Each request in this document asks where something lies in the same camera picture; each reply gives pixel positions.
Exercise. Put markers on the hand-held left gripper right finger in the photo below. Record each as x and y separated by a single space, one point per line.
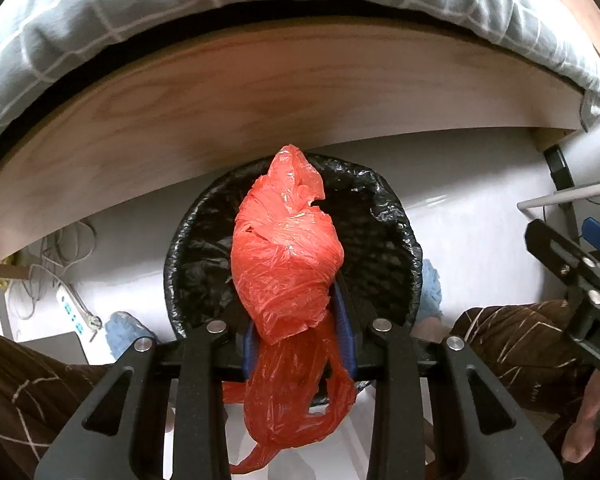
347 345

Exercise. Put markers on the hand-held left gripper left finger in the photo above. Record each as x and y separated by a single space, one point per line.
250 350

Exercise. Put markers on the red plastic bag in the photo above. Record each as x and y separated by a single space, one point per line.
285 255

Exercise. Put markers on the black lined trash bin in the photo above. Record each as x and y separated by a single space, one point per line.
380 240

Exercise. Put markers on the person's right hand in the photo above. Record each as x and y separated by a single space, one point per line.
587 425

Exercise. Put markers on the blue slipper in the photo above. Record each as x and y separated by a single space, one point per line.
430 285
122 330

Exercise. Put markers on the white power strip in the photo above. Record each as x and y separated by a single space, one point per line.
71 310

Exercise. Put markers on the grey flat box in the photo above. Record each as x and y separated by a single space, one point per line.
55 350

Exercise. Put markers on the grey checked bed sheet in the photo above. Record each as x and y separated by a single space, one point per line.
130 5

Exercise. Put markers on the black bracket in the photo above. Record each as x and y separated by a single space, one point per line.
559 165

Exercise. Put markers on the wooden bed frame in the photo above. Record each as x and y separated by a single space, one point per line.
230 105

